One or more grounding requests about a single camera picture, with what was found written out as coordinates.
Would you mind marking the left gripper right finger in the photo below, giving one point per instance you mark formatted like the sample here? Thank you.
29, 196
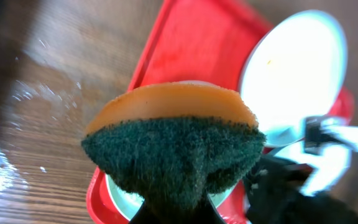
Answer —
206, 213

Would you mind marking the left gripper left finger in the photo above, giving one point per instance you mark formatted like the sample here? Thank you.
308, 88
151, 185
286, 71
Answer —
148, 213

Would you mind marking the light blue plate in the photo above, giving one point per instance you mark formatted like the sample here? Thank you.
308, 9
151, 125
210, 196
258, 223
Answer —
295, 71
128, 204
328, 167

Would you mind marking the green and orange sponge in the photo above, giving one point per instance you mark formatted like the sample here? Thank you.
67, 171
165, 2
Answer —
173, 142

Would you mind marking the light blue top plate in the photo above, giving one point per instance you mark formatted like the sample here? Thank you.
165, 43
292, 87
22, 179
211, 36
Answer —
295, 71

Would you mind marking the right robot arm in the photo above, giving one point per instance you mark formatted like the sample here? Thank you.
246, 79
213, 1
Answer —
272, 191

